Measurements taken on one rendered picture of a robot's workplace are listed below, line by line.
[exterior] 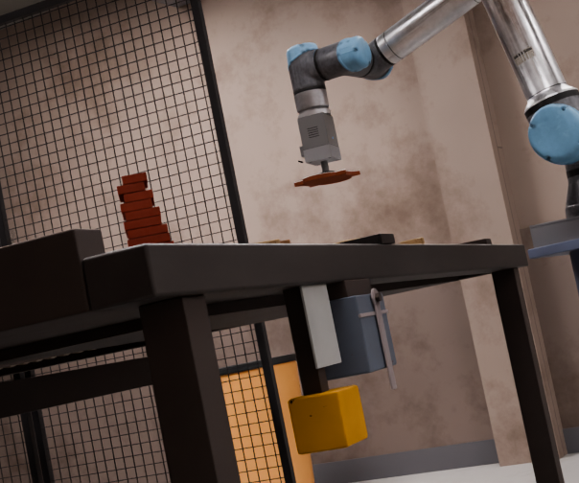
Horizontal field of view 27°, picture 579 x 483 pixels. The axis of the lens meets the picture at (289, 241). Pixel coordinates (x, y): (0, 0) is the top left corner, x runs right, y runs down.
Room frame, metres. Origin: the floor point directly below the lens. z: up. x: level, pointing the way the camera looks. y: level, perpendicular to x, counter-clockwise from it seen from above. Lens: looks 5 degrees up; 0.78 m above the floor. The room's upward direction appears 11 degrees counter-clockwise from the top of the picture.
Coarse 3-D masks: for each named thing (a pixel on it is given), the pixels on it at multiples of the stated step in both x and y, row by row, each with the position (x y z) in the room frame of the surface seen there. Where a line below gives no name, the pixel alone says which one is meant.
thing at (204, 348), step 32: (160, 320) 1.39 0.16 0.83; (192, 320) 1.39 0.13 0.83; (160, 352) 1.39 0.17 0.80; (192, 352) 1.37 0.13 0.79; (160, 384) 1.39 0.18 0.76; (192, 384) 1.38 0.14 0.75; (160, 416) 1.39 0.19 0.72; (192, 416) 1.38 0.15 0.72; (224, 416) 1.42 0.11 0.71; (192, 448) 1.38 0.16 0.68; (224, 448) 1.40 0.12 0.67; (192, 480) 1.39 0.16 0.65; (224, 480) 1.39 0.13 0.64
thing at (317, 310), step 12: (300, 288) 1.71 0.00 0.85; (312, 288) 1.75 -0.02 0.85; (324, 288) 1.79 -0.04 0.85; (312, 300) 1.74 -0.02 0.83; (324, 300) 1.79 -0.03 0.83; (312, 312) 1.73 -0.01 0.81; (324, 312) 1.78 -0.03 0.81; (312, 324) 1.72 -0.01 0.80; (324, 324) 1.77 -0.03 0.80; (312, 336) 1.71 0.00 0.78; (324, 336) 1.76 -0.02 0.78; (312, 348) 1.71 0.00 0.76; (324, 348) 1.75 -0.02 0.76; (336, 348) 1.80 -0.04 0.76; (324, 360) 1.74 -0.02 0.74; (336, 360) 1.79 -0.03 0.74
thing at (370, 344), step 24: (336, 288) 1.86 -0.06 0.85; (360, 288) 1.91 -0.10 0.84; (336, 312) 1.85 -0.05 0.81; (360, 312) 1.85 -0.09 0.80; (384, 312) 1.95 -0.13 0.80; (336, 336) 1.86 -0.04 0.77; (360, 336) 1.84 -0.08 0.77; (384, 336) 1.91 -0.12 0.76; (360, 360) 1.84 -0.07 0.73; (384, 360) 1.91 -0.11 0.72
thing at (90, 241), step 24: (48, 240) 1.34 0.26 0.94; (72, 240) 1.32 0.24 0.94; (96, 240) 1.36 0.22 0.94; (0, 264) 1.36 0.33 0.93; (24, 264) 1.35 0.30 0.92; (48, 264) 1.34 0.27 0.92; (72, 264) 1.33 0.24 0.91; (0, 288) 1.36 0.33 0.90; (24, 288) 1.35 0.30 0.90; (48, 288) 1.34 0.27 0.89; (72, 288) 1.33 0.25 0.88; (0, 312) 1.37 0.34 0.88; (24, 312) 1.35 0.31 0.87; (48, 312) 1.34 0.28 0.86; (72, 312) 1.33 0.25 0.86; (96, 312) 1.37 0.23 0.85
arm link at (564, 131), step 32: (480, 0) 2.46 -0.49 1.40; (512, 0) 2.39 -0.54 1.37; (512, 32) 2.39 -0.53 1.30; (512, 64) 2.42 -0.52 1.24; (544, 64) 2.38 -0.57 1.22; (544, 96) 2.36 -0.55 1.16; (576, 96) 2.37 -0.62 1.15; (544, 128) 2.36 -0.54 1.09; (576, 128) 2.33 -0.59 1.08; (576, 160) 2.39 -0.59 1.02
